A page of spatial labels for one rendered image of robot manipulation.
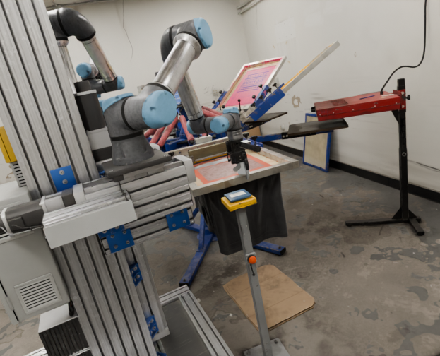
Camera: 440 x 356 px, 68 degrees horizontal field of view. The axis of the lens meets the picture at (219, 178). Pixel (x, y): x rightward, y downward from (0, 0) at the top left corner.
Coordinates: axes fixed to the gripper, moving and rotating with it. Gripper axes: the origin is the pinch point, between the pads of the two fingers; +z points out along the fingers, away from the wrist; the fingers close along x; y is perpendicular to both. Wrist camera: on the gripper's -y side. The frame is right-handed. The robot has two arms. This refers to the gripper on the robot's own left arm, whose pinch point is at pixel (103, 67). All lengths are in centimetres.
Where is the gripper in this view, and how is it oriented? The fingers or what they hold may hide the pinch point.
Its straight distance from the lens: 229.8
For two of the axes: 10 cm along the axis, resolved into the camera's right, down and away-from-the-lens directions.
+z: -0.2, -3.0, 9.6
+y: 0.6, 9.5, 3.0
